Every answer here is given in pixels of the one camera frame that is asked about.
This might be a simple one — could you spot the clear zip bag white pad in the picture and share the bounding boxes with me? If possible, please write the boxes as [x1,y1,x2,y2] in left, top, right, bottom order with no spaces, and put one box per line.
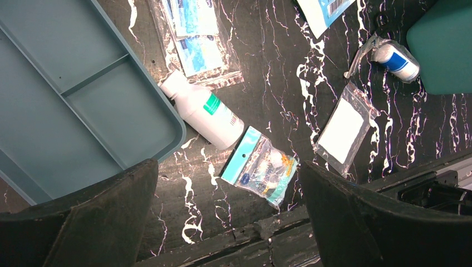
[315,82,380,178]

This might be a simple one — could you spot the white medicine bottle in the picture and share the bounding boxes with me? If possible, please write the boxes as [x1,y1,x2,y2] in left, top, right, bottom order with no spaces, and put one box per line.
[160,71,244,150]

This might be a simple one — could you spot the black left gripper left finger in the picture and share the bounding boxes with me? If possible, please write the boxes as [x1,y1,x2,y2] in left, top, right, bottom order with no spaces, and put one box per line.
[1,159,158,266]

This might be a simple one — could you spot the aluminium rail frame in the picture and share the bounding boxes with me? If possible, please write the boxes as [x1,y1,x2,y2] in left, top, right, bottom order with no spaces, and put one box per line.
[436,163,471,190]

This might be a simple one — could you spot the green medicine box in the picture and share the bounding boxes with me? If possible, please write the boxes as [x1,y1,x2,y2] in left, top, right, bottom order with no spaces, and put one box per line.
[407,1,471,95]

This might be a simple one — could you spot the white bandage roll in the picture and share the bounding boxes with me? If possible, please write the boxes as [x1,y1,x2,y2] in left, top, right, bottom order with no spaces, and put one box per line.
[373,41,420,83]

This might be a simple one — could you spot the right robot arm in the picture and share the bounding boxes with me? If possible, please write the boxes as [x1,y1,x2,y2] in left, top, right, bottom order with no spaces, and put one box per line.
[397,171,471,216]

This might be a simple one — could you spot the tweezers in plastic wrap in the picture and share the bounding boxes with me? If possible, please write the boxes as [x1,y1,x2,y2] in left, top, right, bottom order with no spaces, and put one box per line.
[343,33,384,79]

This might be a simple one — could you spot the large blue white packet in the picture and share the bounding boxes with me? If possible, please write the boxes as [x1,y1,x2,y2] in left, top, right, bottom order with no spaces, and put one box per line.
[297,0,355,38]

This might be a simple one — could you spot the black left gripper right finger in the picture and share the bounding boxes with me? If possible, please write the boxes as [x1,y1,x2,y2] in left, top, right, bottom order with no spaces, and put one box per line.
[299,162,471,266]

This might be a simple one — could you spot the teal bandage assortment packet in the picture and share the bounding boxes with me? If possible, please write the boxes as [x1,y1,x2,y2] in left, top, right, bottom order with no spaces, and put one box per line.
[221,126,298,209]

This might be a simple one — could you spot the dark teal divider tray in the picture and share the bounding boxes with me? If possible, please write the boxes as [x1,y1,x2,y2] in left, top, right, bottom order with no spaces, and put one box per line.
[1,1,186,205]

